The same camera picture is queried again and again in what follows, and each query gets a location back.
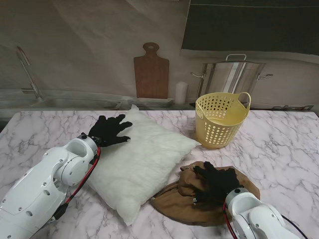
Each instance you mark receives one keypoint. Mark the white pillow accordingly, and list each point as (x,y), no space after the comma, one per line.
(142,159)

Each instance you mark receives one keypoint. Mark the chrome kitchen faucet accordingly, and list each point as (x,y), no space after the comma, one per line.
(27,72)

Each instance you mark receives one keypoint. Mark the yellow perforated laundry basket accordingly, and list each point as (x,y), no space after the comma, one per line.
(224,117)

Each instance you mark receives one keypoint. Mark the brown pillowcase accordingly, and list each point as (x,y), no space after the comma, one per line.
(179,201)

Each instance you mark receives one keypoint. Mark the white pillar candle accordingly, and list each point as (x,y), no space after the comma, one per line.
(181,93)

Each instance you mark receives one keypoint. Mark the black stove grate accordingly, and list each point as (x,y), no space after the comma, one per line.
(294,107)

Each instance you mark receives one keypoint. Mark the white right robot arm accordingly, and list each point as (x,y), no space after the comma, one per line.
(259,216)

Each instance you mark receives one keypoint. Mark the stack of white plates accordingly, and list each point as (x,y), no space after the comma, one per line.
(152,102)

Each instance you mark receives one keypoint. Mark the brown wooden cutting board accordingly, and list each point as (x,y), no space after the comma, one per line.
(150,77)

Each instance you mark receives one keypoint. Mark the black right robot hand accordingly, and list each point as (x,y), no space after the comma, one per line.
(216,184)

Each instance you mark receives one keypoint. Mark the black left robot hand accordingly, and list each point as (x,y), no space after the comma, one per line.
(109,132)

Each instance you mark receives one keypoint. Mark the steel kitchen sink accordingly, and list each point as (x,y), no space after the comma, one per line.
(79,102)

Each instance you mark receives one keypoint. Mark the large steel stock pot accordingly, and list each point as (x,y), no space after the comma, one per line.
(231,77)

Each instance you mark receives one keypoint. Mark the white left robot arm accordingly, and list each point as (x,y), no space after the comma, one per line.
(42,189)

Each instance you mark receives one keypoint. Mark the dark range hood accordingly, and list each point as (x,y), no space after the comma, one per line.
(249,27)

